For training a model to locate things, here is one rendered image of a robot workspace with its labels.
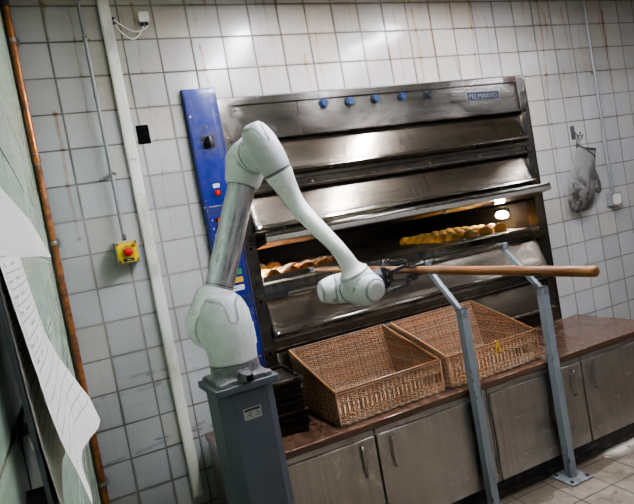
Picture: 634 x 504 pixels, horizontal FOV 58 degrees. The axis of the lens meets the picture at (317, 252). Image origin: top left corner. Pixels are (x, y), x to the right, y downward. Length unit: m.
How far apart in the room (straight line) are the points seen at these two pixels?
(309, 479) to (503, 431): 0.99
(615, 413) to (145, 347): 2.39
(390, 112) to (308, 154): 0.56
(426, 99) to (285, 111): 0.86
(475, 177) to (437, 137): 0.34
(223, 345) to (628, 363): 2.33
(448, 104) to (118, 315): 2.12
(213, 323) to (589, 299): 2.81
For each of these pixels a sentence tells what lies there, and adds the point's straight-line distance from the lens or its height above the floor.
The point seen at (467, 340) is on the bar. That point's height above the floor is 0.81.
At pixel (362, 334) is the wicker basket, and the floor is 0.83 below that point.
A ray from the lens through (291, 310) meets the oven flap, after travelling 2.86.
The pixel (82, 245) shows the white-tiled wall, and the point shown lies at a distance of 2.66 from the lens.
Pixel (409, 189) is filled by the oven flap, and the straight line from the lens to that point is 3.19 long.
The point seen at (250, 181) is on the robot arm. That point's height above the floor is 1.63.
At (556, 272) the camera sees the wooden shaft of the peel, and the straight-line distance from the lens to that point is 1.69.
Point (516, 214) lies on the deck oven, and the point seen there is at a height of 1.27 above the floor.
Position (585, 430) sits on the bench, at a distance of 3.30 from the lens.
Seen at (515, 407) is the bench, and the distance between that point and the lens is 2.95.
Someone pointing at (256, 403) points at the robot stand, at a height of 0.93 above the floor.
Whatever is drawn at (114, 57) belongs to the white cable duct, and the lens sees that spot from 2.80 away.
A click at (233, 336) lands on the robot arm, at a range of 1.77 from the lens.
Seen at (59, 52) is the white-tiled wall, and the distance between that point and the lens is 2.81.
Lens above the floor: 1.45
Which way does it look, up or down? 3 degrees down
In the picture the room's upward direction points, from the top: 10 degrees counter-clockwise
